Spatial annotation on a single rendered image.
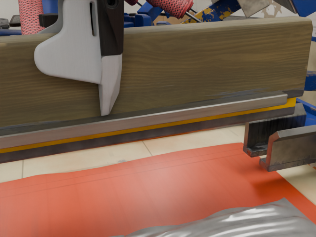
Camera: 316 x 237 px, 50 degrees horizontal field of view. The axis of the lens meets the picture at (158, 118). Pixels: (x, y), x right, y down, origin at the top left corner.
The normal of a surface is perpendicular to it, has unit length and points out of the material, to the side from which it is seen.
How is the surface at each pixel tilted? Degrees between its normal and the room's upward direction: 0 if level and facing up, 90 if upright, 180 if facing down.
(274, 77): 89
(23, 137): 89
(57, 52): 84
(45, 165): 0
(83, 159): 0
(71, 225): 0
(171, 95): 89
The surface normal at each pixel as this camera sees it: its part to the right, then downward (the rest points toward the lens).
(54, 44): 0.32, 0.27
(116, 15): 0.32, 0.56
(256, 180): 0.00, -0.92
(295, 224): 0.10, -0.56
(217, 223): 0.07, -0.75
